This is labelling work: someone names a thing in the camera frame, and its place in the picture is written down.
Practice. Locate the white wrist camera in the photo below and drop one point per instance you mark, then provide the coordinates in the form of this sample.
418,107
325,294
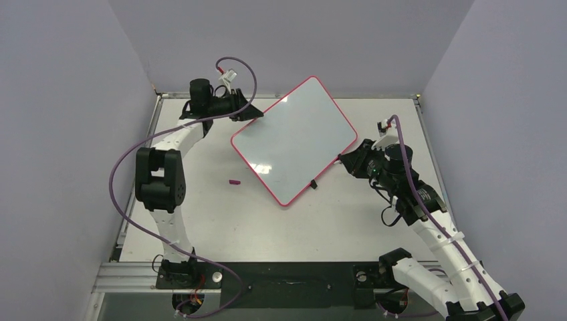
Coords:
227,78
388,134

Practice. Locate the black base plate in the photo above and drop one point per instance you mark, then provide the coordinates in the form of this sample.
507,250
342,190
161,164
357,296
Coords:
237,295

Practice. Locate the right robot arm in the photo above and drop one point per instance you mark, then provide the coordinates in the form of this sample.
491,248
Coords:
467,292

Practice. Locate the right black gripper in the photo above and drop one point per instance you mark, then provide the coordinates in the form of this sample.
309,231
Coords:
360,156

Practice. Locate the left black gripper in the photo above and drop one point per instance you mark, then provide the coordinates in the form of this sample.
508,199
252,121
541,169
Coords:
241,109

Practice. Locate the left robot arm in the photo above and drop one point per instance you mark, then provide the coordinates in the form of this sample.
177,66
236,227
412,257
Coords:
160,183

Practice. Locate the aluminium front rail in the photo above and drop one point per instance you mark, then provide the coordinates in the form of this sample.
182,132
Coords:
145,277

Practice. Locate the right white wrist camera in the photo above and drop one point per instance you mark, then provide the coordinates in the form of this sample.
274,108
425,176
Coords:
388,134

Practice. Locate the pink-framed whiteboard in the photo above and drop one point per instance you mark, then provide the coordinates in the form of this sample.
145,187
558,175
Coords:
298,138

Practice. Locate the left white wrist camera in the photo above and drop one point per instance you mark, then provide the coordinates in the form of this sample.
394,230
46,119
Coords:
227,78

